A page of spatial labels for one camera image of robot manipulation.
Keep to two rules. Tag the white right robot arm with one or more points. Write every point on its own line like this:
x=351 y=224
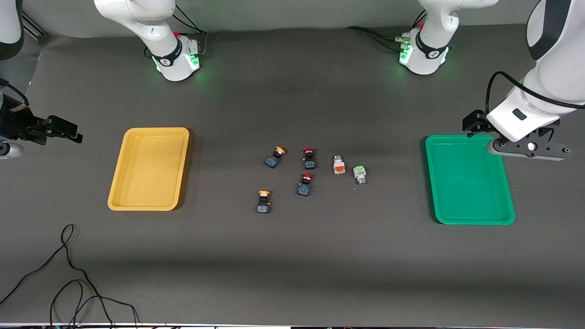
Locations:
x=164 y=50

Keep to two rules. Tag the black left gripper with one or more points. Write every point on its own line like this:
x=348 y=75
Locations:
x=475 y=121

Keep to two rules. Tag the grey aluminium rail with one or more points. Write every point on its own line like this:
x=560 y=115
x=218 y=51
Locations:
x=34 y=28

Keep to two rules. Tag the dark grey table mat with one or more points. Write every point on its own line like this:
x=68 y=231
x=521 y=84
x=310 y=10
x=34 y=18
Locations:
x=292 y=256

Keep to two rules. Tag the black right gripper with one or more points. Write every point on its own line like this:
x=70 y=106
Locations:
x=18 y=124

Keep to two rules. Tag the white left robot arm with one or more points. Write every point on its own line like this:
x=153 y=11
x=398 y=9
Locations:
x=429 y=50

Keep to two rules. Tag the red cap push button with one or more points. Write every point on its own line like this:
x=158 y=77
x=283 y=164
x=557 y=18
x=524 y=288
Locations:
x=310 y=163
x=304 y=188

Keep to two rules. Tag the green plastic tray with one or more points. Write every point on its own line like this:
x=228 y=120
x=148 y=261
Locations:
x=466 y=192

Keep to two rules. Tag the yellow plastic tray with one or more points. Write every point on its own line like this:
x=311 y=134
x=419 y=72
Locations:
x=146 y=183

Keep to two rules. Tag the yellow cap push button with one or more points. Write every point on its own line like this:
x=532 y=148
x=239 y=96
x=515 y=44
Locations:
x=273 y=160
x=263 y=208

